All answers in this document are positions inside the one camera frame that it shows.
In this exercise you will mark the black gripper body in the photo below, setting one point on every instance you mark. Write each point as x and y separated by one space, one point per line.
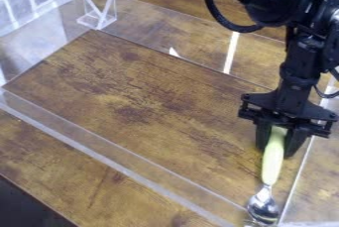
288 113

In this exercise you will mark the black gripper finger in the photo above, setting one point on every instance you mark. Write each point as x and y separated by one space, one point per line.
293 140
261 134

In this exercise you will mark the green handled metal spoon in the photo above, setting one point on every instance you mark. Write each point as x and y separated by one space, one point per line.
261 206

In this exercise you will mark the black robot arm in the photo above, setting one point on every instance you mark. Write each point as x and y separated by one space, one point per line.
311 23

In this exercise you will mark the clear acrylic enclosure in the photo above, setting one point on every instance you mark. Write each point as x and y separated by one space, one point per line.
118 124

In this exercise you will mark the clear acrylic corner bracket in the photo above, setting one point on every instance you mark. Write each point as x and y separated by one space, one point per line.
97 18

